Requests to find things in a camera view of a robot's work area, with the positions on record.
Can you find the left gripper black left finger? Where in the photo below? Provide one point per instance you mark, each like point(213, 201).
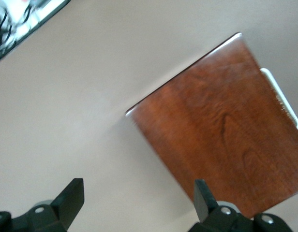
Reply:
point(66, 205)

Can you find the brown table cover sheet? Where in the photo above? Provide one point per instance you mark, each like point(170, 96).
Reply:
point(66, 108)

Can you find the dark brown wooden box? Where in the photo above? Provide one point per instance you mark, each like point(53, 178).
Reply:
point(224, 125)

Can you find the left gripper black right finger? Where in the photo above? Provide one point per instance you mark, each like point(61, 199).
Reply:
point(208, 212)

